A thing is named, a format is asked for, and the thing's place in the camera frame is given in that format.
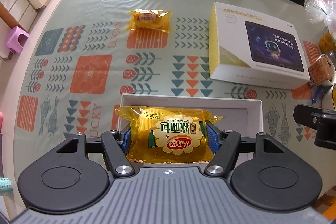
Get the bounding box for yellow bread packet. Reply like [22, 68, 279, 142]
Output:
[114, 106, 223, 164]
[125, 9, 172, 32]

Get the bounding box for white tablet box lid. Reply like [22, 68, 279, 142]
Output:
[209, 2, 310, 90]

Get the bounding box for blue plastic clip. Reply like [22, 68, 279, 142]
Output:
[311, 85, 325, 105]

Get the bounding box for open white cardboard box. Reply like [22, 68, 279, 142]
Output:
[117, 93, 264, 162]

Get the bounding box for brown drink carton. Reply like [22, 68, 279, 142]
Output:
[308, 54, 335, 87]

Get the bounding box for clear plastic bag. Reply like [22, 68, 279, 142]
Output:
[303, 0, 335, 32]

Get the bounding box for patterned green tablecloth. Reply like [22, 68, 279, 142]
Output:
[14, 0, 335, 190]

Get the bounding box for purple plastic stool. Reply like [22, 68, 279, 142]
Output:
[6, 26, 29, 54]

